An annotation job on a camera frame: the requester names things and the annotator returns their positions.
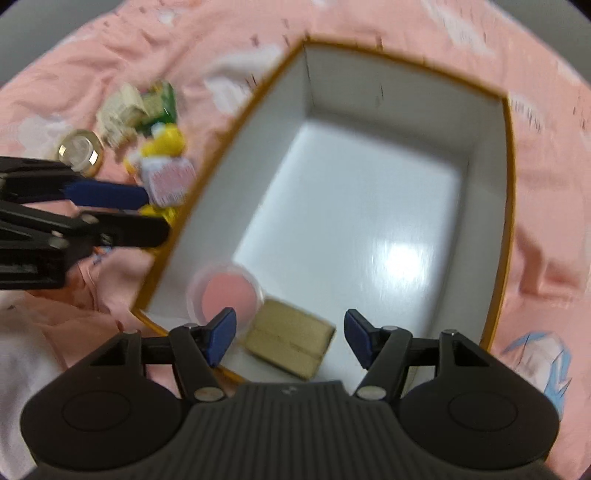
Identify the small brown cardboard box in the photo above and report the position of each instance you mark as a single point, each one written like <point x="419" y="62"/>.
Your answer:
<point x="288" y="339"/>

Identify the round pink clear-lid container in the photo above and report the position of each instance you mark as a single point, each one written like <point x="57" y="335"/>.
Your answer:
<point x="227" y="293"/>

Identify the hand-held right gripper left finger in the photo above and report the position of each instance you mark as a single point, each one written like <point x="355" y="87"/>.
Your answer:
<point x="222" y="333"/>

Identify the pink printed blanket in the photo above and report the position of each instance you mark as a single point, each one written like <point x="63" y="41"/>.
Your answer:
<point x="138" y="55"/>

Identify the yellow box with white inside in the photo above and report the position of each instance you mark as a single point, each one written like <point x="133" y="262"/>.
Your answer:
<point x="351" y="194"/>

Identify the green snack packet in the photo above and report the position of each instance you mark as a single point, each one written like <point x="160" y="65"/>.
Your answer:
<point x="161" y="104"/>

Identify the small pink and white box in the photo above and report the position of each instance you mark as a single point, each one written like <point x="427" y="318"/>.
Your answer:
<point x="168" y="182"/>

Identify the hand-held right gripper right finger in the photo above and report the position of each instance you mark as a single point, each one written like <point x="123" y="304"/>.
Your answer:
<point x="358" y="330"/>

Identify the yellow plastic bottle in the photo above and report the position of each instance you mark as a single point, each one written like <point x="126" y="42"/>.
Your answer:
<point x="162" y="143"/>

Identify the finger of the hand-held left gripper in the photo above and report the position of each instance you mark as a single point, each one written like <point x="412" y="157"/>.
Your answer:
<point x="138" y="230"/>
<point x="108" y="194"/>

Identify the round gold-rimmed clear jar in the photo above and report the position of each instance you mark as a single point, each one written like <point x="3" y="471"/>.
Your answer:
<point x="81" y="150"/>

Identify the beige paper carton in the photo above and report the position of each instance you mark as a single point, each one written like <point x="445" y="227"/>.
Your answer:
<point x="120" y="113"/>

